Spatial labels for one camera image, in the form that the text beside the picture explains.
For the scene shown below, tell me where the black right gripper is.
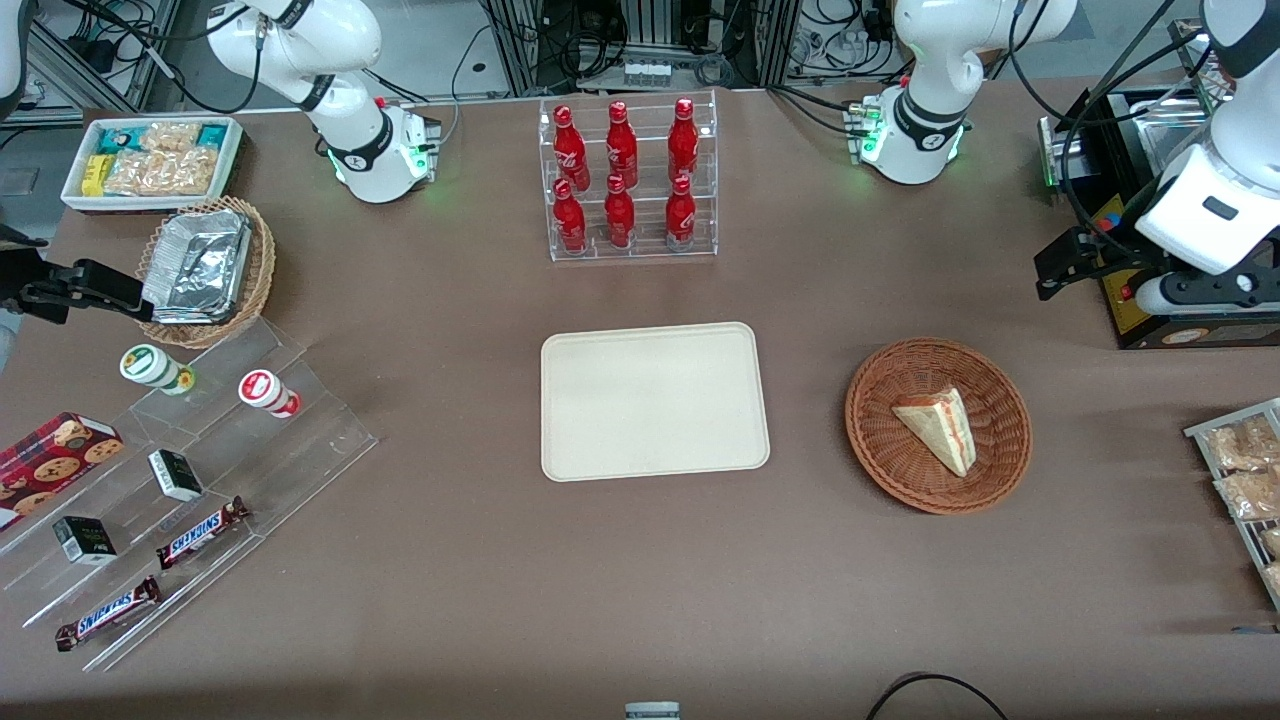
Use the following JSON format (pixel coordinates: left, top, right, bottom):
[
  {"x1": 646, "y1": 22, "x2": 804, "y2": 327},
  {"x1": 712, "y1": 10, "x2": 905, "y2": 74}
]
[{"x1": 0, "y1": 224, "x2": 144, "y2": 325}]

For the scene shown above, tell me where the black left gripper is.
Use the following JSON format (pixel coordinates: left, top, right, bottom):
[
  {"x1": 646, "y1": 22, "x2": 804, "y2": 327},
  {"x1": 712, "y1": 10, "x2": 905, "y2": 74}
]
[{"x1": 1034, "y1": 225, "x2": 1173, "y2": 302}]

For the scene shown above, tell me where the triangle sandwich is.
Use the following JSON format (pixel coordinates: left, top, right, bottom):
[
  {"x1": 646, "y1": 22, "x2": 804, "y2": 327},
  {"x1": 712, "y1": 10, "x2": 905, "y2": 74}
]
[{"x1": 891, "y1": 386, "x2": 977, "y2": 479}]

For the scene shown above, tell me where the light tan wicker basket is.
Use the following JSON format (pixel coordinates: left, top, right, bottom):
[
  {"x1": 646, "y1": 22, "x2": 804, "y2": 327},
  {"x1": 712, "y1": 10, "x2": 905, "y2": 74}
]
[{"x1": 134, "y1": 196, "x2": 277, "y2": 350}]

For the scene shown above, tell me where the brown round wicker basket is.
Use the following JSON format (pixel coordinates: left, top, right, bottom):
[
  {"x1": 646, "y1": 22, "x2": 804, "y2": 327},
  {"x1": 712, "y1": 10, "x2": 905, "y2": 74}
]
[{"x1": 844, "y1": 337, "x2": 1034, "y2": 516}]

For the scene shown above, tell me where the tray of packaged snacks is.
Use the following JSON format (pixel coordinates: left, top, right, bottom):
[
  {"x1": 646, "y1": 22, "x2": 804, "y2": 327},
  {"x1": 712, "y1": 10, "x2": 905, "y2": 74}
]
[{"x1": 1184, "y1": 397, "x2": 1280, "y2": 613}]

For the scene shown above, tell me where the beige plastic tray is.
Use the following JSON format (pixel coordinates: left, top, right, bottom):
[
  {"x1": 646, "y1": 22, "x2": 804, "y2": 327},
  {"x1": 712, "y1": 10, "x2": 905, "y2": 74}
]
[{"x1": 540, "y1": 321, "x2": 772, "y2": 484}]

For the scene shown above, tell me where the green capped white cup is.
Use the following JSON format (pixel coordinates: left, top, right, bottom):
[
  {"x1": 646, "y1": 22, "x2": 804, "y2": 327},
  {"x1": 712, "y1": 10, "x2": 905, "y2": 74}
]
[{"x1": 119, "y1": 343, "x2": 197, "y2": 397}]

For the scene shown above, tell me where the silver foil container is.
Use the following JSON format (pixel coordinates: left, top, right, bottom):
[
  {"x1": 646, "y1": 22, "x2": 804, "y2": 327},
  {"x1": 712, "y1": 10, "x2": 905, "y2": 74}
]
[{"x1": 141, "y1": 209, "x2": 252, "y2": 325}]

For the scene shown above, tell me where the large clear cracker bag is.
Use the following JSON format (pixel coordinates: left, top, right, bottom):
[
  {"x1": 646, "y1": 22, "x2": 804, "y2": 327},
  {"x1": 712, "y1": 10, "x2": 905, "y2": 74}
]
[{"x1": 102, "y1": 148, "x2": 218, "y2": 198}]

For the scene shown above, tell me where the red cookie box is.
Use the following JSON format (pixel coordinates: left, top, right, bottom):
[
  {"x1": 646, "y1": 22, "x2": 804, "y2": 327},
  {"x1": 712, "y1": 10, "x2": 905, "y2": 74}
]
[{"x1": 0, "y1": 411, "x2": 127, "y2": 533}]

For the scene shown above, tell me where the small clear cracker bag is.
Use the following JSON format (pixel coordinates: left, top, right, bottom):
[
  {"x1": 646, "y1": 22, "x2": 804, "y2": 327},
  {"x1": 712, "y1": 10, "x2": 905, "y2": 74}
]
[{"x1": 139, "y1": 121, "x2": 203, "y2": 154}]

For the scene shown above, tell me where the white rectangular snack bin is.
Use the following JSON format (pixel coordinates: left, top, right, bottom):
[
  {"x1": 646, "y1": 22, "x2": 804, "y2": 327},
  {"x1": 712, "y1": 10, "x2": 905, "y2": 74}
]
[{"x1": 61, "y1": 116, "x2": 245, "y2": 214}]

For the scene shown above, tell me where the small black carton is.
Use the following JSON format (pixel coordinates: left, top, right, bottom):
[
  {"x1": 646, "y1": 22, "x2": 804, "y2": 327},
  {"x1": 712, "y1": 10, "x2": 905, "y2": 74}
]
[
  {"x1": 51, "y1": 515, "x2": 119, "y2": 567},
  {"x1": 147, "y1": 449, "x2": 205, "y2": 503}
]

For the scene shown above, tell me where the red capped white cup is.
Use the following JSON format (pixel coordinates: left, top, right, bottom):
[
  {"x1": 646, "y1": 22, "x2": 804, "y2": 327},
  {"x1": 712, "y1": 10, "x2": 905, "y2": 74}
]
[{"x1": 237, "y1": 369, "x2": 302, "y2": 420}]

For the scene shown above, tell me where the clear acrylic stepped shelf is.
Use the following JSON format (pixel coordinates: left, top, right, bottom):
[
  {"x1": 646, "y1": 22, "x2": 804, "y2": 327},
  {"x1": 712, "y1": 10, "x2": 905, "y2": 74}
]
[{"x1": 0, "y1": 318, "x2": 380, "y2": 674}]

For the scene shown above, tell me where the snickers chocolate bar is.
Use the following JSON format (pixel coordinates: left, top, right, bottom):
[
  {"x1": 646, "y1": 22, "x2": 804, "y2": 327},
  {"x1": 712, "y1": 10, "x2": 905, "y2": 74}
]
[
  {"x1": 155, "y1": 496, "x2": 252, "y2": 572},
  {"x1": 54, "y1": 576, "x2": 164, "y2": 653}
]

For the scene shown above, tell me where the red cola bottle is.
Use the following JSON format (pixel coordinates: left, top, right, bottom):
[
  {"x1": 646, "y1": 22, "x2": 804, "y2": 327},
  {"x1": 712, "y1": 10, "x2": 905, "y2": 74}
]
[
  {"x1": 667, "y1": 97, "x2": 700, "y2": 185},
  {"x1": 552, "y1": 178, "x2": 589, "y2": 255},
  {"x1": 664, "y1": 174, "x2": 698, "y2": 252},
  {"x1": 552, "y1": 104, "x2": 592, "y2": 193},
  {"x1": 603, "y1": 173, "x2": 637, "y2": 250},
  {"x1": 605, "y1": 100, "x2": 640, "y2": 191}
]

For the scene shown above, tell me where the clear acrylic bottle rack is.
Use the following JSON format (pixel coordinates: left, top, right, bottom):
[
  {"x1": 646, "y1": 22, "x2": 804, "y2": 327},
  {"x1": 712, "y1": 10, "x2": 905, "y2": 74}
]
[{"x1": 537, "y1": 89, "x2": 720, "y2": 264}]

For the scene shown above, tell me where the white power strip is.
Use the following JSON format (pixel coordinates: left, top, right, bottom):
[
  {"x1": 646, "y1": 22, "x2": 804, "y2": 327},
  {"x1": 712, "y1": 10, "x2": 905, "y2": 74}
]
[{"x1": 621, "y1": 57, "x2": 702, "y2": 90}]

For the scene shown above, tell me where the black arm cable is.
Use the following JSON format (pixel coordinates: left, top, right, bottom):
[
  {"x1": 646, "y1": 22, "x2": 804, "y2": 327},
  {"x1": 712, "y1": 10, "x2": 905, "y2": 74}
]
[{"x1": 1008, "y1": 0, "x2": 1216, "y2": 263}]

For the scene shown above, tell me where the black floor cable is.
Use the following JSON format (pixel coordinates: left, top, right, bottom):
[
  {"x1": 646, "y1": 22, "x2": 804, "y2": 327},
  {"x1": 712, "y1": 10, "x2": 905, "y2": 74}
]
[{"x1": 864, "y1": 672, "x2": 1013, "y2": 720}]

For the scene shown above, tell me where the aluminium equipment frame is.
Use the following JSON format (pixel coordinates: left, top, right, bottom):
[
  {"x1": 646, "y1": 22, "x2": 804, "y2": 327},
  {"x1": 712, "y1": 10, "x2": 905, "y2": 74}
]
[{"x1": 478, "y1": 0, "x2": 803, "y2": 98}]

